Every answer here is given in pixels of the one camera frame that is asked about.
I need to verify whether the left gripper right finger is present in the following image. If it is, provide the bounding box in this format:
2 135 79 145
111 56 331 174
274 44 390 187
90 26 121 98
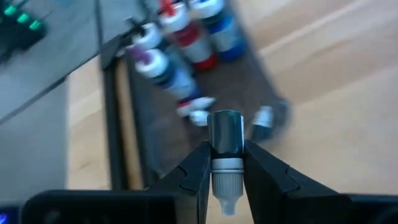
243 139 356 224

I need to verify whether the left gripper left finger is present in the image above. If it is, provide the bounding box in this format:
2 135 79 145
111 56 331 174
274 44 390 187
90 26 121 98
147 139 213 224

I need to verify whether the small green food coloring bottle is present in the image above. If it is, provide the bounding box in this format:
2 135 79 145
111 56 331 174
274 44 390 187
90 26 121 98
206 109 246 217

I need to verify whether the small blue food coloring bottle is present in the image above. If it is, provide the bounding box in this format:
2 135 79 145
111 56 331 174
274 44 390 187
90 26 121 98
249 105 275 142

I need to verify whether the small red food coloring bottle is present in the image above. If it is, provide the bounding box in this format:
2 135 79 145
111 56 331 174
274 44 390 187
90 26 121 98
175 96 216 118

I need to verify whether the large purple food coloring bottle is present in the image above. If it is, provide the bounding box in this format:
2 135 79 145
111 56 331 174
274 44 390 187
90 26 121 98
134 48 203 102

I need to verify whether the large red food coloring bottle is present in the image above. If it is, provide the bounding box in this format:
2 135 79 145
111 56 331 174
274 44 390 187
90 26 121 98
159 1 219 72

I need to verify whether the large black food coloring bottle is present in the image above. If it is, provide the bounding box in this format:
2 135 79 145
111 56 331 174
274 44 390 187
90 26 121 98
126 21 164 63

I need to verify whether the large blue food coloring bottle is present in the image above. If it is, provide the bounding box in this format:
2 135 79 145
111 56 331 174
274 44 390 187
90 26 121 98
188 0 248 62

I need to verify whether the gray plastic bin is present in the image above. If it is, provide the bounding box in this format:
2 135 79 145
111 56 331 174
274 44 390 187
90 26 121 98
124 0 294 180

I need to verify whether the black device with green lights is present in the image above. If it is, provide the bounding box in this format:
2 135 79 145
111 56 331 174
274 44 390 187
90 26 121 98
0 0 47 65

